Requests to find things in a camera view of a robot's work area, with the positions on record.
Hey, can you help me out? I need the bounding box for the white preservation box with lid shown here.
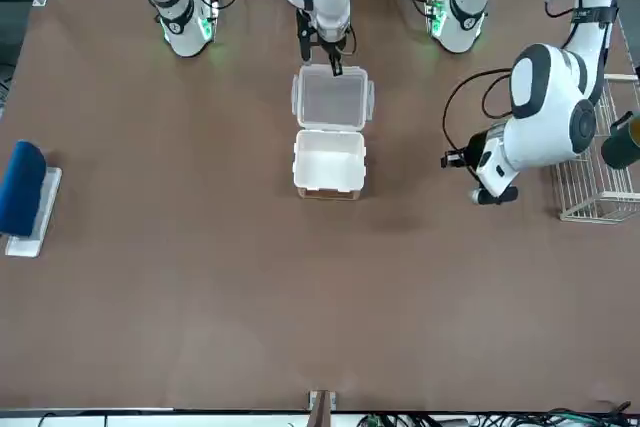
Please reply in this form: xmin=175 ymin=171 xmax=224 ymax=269
xmin=290 ymin=64 xmax=377 ymax=202

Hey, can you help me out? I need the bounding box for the white rectangular tray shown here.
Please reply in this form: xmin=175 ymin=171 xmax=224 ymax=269
xmin=4 ymin=166 xmax=64 ymax=258

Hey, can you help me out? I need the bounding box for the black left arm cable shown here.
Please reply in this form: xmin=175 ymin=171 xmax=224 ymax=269
xmin=443 ymin=0 xmax=621 ymax=153

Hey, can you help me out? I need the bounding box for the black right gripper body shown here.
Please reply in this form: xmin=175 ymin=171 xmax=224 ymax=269
xmin=317 ymin=30 xmax=350 ymax=51

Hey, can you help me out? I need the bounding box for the aluminium frame post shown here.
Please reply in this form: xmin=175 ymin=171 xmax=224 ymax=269
xmin=307 ymin=388 xmax=340 ymax=427

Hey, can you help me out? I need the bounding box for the blue cloth roll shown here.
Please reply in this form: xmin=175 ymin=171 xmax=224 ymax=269
xmin=0 ymin=140 xmax=48 ymax=239

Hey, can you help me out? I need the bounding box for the dark green cylinder cup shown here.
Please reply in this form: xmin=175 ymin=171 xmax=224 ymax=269
xmin=600 ymin=110 xmax=640 ymax=171

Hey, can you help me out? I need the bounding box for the white wire basket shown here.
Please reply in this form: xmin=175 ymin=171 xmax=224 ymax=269
xmin=549 ymin=74 xmax=640 ymax=222

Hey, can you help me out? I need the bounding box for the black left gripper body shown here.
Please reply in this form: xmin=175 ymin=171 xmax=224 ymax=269
xmin=462 ymin=131 xmax=496 ymax=171

